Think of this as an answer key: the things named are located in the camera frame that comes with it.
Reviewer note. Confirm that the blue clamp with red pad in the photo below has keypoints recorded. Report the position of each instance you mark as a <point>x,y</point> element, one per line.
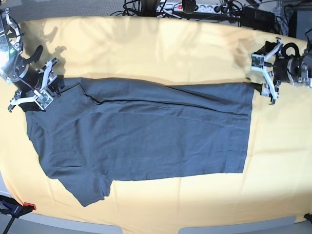
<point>9,206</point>

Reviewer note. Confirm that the black power adapter brick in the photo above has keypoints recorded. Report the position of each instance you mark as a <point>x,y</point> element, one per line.
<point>251,15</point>

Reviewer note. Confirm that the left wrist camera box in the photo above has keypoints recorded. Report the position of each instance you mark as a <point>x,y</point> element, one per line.
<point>257,61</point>

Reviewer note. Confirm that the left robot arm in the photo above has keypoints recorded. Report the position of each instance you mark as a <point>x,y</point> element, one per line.
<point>302,66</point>

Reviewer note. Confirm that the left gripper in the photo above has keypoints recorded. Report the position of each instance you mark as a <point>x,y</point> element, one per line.
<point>276,69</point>

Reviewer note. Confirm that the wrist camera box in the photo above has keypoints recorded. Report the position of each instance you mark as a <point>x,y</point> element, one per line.
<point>43,99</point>
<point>257,61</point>

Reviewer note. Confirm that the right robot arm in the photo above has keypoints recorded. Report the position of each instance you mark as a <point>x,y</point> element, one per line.
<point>11,45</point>

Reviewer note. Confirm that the white power strip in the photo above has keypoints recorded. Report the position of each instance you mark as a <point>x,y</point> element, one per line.
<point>200,9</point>

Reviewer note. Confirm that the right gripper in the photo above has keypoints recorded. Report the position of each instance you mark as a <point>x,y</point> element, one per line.
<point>30,81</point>

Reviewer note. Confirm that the black clamp at right edge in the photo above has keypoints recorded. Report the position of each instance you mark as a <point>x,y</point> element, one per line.
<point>308,217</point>

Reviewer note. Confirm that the blue-grey T-shirt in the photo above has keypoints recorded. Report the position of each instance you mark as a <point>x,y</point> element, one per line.
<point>101,130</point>

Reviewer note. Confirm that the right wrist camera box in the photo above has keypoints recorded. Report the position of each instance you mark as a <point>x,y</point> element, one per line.
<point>43,99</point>

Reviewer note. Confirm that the yellow table cloth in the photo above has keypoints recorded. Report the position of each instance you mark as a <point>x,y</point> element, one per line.
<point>277,178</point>

